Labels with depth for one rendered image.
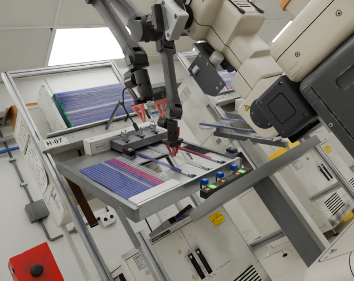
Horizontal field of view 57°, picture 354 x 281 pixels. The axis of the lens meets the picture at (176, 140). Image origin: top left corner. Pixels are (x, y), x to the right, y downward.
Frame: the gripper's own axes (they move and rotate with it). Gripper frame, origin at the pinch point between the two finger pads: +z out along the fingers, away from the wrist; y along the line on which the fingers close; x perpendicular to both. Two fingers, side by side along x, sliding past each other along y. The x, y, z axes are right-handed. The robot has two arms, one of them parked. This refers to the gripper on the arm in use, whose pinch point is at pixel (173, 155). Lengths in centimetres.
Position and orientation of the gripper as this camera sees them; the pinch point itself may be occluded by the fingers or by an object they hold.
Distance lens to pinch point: 179.2
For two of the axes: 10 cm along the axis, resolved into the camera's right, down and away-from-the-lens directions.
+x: 6.9, 2.2, -6.9
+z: 0.3, 9.4, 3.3
